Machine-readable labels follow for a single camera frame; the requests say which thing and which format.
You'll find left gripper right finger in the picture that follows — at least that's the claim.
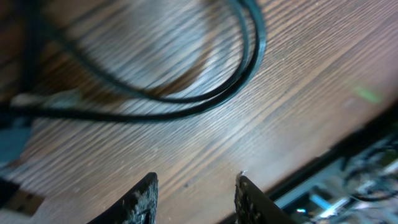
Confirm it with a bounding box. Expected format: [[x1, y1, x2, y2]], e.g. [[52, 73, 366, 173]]
[[234, 174, 294, 224]]

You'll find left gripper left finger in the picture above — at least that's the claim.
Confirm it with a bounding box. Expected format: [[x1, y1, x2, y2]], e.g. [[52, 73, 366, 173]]
[[88, 172, 159, 224]]

